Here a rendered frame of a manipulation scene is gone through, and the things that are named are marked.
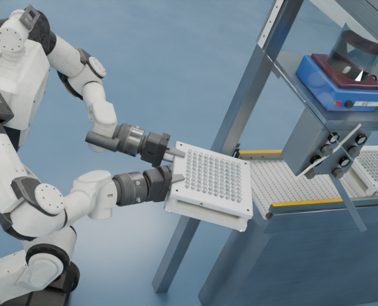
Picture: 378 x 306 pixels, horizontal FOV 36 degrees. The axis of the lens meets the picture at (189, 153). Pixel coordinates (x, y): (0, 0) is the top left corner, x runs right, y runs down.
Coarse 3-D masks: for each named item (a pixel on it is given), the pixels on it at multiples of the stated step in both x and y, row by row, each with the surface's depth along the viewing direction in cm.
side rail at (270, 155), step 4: (236, 156) 219; (240, 156) 219; (244, 156) 220; (248, 156) 220; (252, 156) 221; (256, 156) 222; (260, 156) 223; (264, 156) 224; (268, 156) 225; (272, 156) 226; (276, 156) 227; (280, 156) 228
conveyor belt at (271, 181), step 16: (256, 160) 224; (272, 160) 227; (256, 176) 216; (272, 176) 219; (288, 176) 222; (304, 176) 226; (320, 176) 229; (256, 192) 210; (272, 192) 212; (288, 192) 215; (304, 192) 218; (320, 192) 221; (336, 192) 224; (352, 192) 228
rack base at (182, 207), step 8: (168, 192) 169; (168, 208) 166; (176, 208) 166; (184, 208) 166; (192, 208) 167; (200, 208) 168; (208, 208) 169; (192, 216) 167; (200, 216) 167; (208, 216) 167; (216, 216) 168; (224, 216) 169; (232, 216) 170; (224, 224) 169; (232, 224) 168; (240, 224) 168
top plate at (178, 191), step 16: (176, 144) 180; (176, 160) 174; (192, 160) 176; (208, 160) 179; (240, 160) 184; (224, 176) 175; (176, 192) 163; (192, 192) 165; (224, 192) 169; (224, 208) 165; (240, 208) 166
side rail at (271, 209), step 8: (352, 200) 217; (360, 200) 220; (368, 200) 222; (376, 200) 224; (272, 208) 200; (280, 208) 202; (288, 208) 204; (296, 208) 206; (304, 208) 208; (312, 208) 210; (320, 208) 212
